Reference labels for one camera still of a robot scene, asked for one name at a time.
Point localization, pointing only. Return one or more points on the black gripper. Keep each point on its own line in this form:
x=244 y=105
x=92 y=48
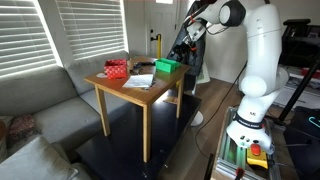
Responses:
x=181 y=52

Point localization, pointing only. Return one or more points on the green plastic container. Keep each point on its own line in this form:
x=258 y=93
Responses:
x=167 y=65

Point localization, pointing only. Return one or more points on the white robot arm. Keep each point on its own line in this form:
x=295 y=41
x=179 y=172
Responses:
x=264 y=78

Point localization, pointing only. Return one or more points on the dark hanging jacket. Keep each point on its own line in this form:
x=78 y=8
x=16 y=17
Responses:
x=196 y=58

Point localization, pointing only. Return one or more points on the white paper sheets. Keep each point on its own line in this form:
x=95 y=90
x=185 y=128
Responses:
x=139 y=81

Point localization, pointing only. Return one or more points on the small wooden table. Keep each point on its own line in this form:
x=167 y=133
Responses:
x=163 y=81

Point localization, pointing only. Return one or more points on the red patterned box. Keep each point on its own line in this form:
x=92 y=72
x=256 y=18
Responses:
x=115 y=69

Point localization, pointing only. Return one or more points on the dark low platform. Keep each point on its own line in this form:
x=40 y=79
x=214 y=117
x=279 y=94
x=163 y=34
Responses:
x=119 y=156

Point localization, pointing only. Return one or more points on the yellow emergency stop box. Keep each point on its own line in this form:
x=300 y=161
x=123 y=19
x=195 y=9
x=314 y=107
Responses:
x=256 y=156

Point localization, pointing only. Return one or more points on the grey sofa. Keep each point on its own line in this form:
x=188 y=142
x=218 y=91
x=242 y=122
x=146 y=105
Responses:
x=62 y=104

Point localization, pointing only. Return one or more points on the grey sofa cushion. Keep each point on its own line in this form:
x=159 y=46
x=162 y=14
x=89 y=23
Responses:
x=37 y=160

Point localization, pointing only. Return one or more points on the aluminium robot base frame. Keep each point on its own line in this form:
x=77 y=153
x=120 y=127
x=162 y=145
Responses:
x=230 y=159

